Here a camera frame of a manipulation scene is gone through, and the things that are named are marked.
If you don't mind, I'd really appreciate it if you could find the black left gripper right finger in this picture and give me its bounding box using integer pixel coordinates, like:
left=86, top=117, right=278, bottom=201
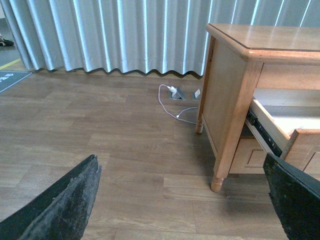
left=263, top=153, right=320, bottom=240

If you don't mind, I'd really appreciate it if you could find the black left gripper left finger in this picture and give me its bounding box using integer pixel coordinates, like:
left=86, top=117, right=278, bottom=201
left=0, top=154, right=102, bottom=240

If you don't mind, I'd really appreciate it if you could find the wooden top drawer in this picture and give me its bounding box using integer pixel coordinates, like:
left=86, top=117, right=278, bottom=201
left=249, top=96, right=320, bottom=176

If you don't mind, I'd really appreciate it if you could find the wooden drawer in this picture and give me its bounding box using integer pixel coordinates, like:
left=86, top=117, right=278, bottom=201
left=249, top=96, right=320, bottom=176
left=229, top=138, right=267, bottom=174

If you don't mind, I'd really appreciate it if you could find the wooden nightstand cabinet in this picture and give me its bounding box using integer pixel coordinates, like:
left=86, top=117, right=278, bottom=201
left=195, top=23, right=320, bottom=192

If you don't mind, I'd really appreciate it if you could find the metal floor socket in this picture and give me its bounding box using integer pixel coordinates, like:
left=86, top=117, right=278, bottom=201
left=190, top=88, right=201, bottom=101
left=168, top=86, right=186, bottom=100

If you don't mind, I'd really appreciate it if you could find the grey floor mat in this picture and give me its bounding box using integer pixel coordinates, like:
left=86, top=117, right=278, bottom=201
left=0, top=70, right=32, bottom=93

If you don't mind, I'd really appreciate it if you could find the black shoe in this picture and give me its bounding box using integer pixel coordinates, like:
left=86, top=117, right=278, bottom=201
left=0, top=35, right=14, bottom=47

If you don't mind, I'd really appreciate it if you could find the grey pleated curtain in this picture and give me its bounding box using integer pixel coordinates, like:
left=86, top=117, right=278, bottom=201
left=0, top=0, right=320, bottom=75

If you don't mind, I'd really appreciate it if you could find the black drawer slide rail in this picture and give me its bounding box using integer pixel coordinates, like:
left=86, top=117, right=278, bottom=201
left=246, top=109, right=282, bottom=157

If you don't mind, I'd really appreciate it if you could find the white charger cable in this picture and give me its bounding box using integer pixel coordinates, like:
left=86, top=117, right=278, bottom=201
left=158, top=84, right=200, bottom=125

